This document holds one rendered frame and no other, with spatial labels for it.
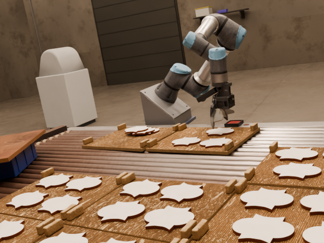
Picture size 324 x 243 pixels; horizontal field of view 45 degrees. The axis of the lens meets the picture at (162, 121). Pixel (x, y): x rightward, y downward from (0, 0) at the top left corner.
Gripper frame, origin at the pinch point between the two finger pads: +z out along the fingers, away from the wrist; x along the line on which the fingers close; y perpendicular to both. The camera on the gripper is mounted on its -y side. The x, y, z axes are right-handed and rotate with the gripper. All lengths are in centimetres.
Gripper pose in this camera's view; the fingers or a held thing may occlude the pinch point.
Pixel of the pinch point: (219, 124)
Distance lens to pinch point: 185.2
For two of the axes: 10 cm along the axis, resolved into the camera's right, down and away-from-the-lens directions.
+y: 8.2, 0.5, -5.7
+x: 5.6, -2.7, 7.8
